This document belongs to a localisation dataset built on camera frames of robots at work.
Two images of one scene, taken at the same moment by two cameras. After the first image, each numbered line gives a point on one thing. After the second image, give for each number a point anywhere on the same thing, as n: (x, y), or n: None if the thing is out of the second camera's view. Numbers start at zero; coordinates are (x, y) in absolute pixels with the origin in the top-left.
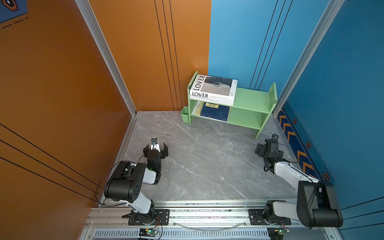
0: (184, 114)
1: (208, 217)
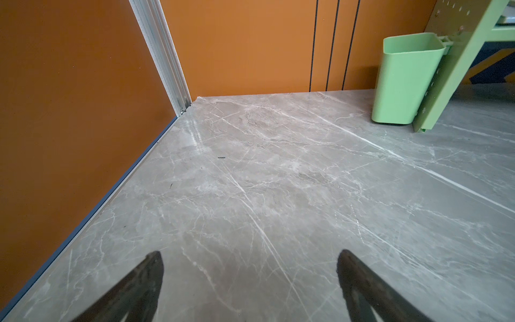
0: (407, 65)
1: None
